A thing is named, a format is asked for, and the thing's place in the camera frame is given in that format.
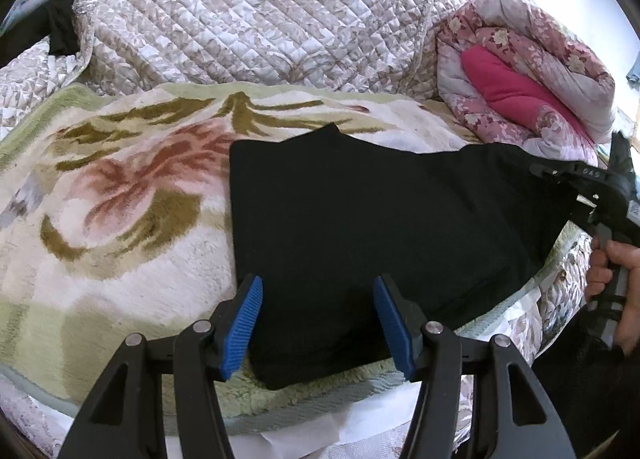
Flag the floral fleece blanket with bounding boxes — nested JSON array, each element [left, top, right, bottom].
[[0, 83, 596, 437]]

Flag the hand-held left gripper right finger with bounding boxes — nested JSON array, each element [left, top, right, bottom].
[[372, 274, 578, 459]]

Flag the person's right hand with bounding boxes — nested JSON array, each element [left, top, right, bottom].
[[584, 238, 640, 351]]

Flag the person's dark trouser leg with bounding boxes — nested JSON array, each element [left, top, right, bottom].
[[530, 309, 640, 459]]

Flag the white bed sheet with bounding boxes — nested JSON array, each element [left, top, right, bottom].
[[260, 409, 426, 459]]

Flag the dark hanging clothes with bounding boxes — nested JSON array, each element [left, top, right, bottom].
[[39, 0, 101, 56]]

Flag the plain pink pillow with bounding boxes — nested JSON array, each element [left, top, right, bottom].
[[461, 46, 596, 143]]

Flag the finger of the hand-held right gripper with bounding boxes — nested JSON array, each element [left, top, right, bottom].
[[567, 191, 640, 241], [529, 160, 621, 196]]

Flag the quilted beige bedspread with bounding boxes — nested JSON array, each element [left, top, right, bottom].
[[0, 0, 596, 459]]

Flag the black pants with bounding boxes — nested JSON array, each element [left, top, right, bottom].
[[229, 122, 583, 390]]

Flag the pink floral comforter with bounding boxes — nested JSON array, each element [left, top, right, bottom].
[[436, 0, 617, 164]]

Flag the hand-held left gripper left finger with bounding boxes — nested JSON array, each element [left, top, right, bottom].
[[59, 275, 264, 459]]

